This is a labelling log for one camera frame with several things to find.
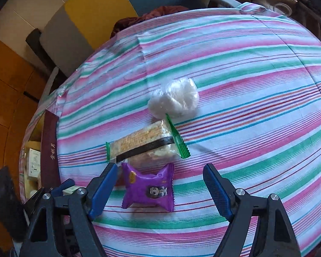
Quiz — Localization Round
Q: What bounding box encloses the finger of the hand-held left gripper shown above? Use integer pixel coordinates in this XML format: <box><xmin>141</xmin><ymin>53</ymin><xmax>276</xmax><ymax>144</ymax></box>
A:
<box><xmin>50</xmin><ymin>179</ymin><xmax>76</xmax><ymax>197</ymax></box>
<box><xmin>23</xmin><ymin>186</ymin><xmax>47</xmax><ymax>215</ymax></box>

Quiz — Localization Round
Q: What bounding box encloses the large white gold carton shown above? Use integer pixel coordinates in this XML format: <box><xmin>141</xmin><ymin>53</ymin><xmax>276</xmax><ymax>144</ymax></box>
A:
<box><xmin>27</xmin><ymin>148</ymin><xmax>42</xmax><ymax>180</ymax></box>

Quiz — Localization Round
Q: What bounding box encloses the green-ended snack bar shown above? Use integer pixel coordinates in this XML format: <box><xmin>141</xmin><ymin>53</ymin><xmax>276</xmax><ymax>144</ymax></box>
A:
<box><xmin>105</xmin><ymin>113</ymin><xmax>191</xmax><ymax>164</ymax></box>
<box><xmin>128</xmin><ymin>150</ymin><xmax>181</xmax><ymax>166</ymax></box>

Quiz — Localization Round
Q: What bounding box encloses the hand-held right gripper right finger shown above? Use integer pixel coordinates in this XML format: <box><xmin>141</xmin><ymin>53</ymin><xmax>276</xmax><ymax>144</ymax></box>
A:
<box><xmin>203</xmin><ymin>163</ymin><xmax>303</xmax><ymax>257</ymax></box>

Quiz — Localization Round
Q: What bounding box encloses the dark red cloth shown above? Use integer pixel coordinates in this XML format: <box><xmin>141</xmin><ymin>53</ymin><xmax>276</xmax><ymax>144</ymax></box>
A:
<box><xmin>110</xmin><ymin>5</ymin><xmax>190</xmax><ymax>39</ymax></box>

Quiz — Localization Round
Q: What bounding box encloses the grey panel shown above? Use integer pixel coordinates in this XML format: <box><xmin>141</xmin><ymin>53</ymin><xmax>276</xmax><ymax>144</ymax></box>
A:
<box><xmin>40</xmin><ymin>5</ymin><xmax>97</xmax><ymax>78</ymax></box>

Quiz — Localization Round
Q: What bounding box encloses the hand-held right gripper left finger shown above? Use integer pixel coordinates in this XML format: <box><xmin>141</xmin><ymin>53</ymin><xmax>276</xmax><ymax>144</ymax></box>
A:
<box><xmin>19</xmin><ymin>162</ymin><xmax>119</xmax><ymax>257</ymax></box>

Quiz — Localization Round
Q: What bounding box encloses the striped tablecloth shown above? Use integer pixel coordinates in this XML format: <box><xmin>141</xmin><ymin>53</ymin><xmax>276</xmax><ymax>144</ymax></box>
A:
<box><xmin>19</xmin><ymin>2</ymin><xmax>321</xmax><ymax>257</ymax></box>

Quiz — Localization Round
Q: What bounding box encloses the maroon box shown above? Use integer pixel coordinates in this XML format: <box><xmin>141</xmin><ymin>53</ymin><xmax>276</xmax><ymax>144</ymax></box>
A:
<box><xmin>21</xmin><ymin>110</ymin><xmax>62</xmax><ymax>201</ymax></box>

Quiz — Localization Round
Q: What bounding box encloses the purple snack packet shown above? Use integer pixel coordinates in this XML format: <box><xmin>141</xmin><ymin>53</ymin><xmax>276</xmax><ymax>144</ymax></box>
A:
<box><xmin>121</xmin><ymin>162</ymin><xmax>175</xmax><ymax>212</ymax></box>

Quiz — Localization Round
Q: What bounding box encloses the grey yellow blue chair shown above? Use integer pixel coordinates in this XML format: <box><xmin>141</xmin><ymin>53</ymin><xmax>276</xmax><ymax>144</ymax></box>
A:
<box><xmin>64</xmin><ymin>0</ymin><xmax>140</xmax><ymax>51</ymax></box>

